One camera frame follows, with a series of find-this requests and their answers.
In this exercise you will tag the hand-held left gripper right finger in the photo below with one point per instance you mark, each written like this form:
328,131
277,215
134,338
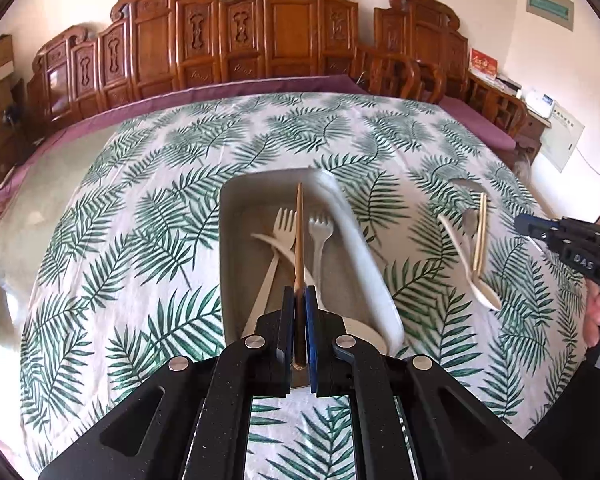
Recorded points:
311,320

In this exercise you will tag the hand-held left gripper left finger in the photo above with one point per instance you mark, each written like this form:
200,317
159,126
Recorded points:
287,310

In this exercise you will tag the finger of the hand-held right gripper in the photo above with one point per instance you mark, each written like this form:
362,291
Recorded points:
550,240
535,224

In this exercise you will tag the grey metal tray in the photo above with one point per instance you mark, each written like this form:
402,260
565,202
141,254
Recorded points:
245,270

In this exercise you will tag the small white plastic fork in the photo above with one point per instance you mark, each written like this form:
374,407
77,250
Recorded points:
321,260

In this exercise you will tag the grey plastic spoon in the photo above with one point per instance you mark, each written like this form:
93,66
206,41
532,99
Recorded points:
470,220

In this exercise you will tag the large white plastic fork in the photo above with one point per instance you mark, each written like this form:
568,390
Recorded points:
284,227

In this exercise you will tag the white electrical box cover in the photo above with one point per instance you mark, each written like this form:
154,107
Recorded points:
564,135

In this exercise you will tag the wooden side table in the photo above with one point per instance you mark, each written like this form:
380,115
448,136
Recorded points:
530,127

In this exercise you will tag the purple armchair cushion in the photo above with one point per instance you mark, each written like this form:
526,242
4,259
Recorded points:
475,120

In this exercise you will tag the white desk phone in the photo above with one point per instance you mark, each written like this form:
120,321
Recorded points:
540,101

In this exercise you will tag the leaf print tablecloth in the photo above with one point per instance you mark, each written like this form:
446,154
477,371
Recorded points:
155,260

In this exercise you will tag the red gift box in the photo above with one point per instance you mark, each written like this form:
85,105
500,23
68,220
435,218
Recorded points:
482,64

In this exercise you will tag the carved wooden armchair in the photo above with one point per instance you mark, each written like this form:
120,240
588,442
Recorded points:
420,35

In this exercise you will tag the long purple sofa cushion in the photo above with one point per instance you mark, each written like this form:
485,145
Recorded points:
280,85

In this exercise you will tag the long carved wooden sofa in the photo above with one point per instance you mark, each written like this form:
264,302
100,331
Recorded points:
205,35

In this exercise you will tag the cardboard box stack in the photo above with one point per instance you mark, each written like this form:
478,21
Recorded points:
0,115

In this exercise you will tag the grey wall panel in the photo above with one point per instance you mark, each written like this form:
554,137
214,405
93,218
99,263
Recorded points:
550,7

